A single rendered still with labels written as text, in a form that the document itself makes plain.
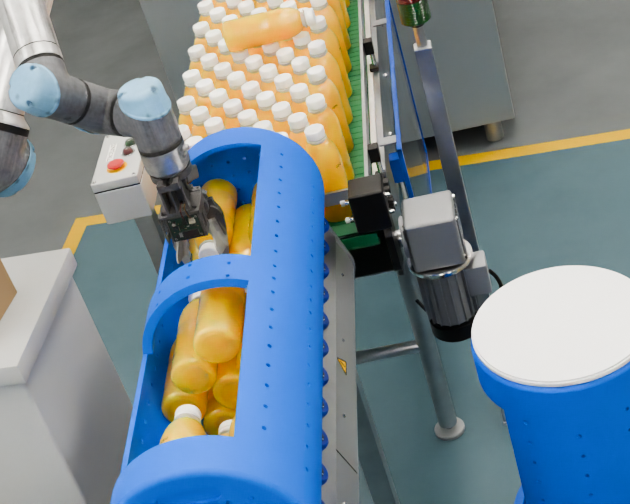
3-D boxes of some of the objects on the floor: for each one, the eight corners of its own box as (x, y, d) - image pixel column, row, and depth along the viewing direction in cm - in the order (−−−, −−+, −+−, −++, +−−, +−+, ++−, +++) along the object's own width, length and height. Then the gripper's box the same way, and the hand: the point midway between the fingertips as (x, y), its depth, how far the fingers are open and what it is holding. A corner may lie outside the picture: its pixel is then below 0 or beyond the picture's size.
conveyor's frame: (284, 558, 307) (165, 271, 257) (299, 196, 441) (223, -39, 391) (477, 525, 300) (394, 223, 250) (432, 167, 434) (372, -77, 384)
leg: (398, 585, 292) (331, 388, 257) (397, 565, 296) (331, 369, 261) (423, 581, 291) (358, 383, 256) (421, 561, 295) (358, 364, 261)
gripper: (129, 191, 203) (171, 293, 214) (202, 175, 201) (241, 278, 212) (136, 163, 210) (176, 263, 221) (207, 148, 208) (244, 249, 220)
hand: (207, 255), depth 219 cm, fingers open, 5 cm apart
